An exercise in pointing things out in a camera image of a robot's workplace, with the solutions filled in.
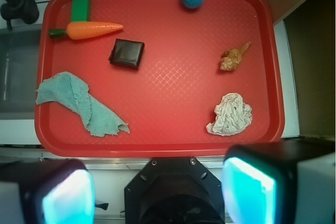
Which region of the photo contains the teal woven cloth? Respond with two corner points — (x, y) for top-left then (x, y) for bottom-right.
(36, 71), (130, 137)

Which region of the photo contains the golden brown spiral shell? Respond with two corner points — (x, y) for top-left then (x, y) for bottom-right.
(220, 41), (251, 71)

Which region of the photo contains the red plastic tray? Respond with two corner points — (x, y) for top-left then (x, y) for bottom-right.
(35, 0), (285, 157)

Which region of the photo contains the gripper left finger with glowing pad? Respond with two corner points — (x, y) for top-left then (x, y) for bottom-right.
(1, 159), (95, 223)

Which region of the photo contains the orange toy carrot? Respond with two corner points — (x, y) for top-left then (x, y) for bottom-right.
(48, 22), (124, 40)

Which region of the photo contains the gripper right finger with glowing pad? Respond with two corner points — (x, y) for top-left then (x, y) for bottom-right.
(222, 141), (335, 223)

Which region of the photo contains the dark brown square pouch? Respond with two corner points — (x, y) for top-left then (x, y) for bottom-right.
(109, 39), (145, 70)

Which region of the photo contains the black octagonal mount base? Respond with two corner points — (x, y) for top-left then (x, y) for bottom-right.
(124, 157), (225, 223)

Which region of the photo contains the green rectangular block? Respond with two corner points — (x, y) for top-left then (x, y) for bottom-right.
(71, 0), (91, 22)

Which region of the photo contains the crumpled white paper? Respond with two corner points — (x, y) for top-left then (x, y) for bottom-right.
(206, 93), (253, 136)

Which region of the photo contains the black faucet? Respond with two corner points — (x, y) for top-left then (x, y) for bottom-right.
(1, 0), (39, 31)

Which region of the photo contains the stainless steel sink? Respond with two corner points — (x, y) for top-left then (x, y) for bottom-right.
(1, 25), (41, 120)

